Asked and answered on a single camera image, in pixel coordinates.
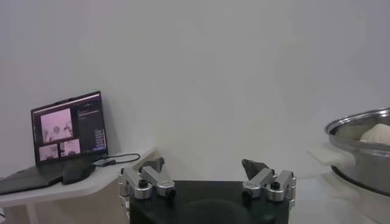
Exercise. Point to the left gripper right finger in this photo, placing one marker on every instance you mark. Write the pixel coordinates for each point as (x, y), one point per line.
(262, 179)

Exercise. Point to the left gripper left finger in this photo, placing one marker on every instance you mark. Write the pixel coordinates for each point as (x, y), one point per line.
(152, 179)

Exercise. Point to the white steamed baozi bun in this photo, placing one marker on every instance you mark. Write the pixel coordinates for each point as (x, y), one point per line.
(377, 134)

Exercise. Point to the stainless steel steamer basket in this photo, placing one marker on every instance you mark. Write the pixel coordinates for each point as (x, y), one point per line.
(365, 170)

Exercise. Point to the white side table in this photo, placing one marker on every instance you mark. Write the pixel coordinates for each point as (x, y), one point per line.
(115, 173)

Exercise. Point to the black usb hub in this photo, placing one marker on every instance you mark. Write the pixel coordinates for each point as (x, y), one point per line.
(105, 162)

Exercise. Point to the cream electric cooking pot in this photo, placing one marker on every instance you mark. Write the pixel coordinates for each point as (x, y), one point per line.
(332, 155)

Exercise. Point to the black open laptop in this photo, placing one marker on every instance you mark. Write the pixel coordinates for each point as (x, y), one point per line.
(88, 121)

